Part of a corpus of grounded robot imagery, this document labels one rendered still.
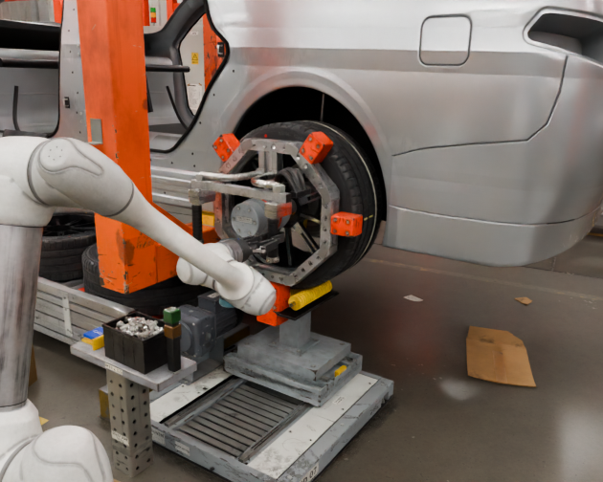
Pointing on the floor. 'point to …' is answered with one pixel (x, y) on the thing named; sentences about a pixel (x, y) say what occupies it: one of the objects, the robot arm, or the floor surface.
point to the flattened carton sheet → (498, 357)
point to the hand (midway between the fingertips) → (272, 238)
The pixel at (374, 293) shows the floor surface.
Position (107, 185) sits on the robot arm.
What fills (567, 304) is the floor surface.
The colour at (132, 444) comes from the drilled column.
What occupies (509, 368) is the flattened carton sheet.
